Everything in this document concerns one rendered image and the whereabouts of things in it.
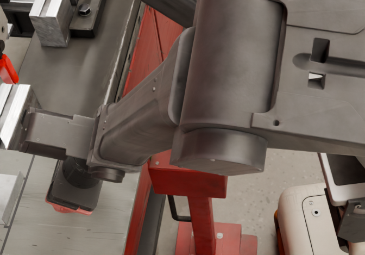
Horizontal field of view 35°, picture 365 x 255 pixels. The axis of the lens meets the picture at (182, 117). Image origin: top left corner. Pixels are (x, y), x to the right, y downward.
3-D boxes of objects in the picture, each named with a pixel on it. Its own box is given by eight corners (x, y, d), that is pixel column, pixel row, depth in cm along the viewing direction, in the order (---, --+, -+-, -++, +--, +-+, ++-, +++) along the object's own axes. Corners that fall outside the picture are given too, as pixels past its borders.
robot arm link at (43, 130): (127, 182, 66) (140, 110, 68) (26, 163, 62) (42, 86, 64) (100, 184, 77) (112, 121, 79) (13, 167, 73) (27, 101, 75)
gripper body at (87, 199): (46, 199, 79) (60, 179, 73) (65, 137, 85) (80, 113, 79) (92, 213, 81) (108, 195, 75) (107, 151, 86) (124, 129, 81)
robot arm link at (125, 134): (291, 173, 30) (316, -21, 32) (187, 152, 28) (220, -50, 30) (126, 190, 71) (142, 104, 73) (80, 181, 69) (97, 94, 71)
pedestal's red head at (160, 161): (226, 199, 127) (224, 157, 112) (153, 194, 129) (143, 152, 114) (232, 123, 138) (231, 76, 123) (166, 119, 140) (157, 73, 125)
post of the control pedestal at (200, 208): (214, 256, 176) (205, 168, 132) (196, 255, 177) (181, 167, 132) (215, 240, 179) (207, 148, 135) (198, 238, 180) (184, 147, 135)
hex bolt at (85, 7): (89, 16, 127) (88, 11, 126) (77, 16, 128) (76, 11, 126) (92, 7, 129) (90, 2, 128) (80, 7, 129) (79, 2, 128)
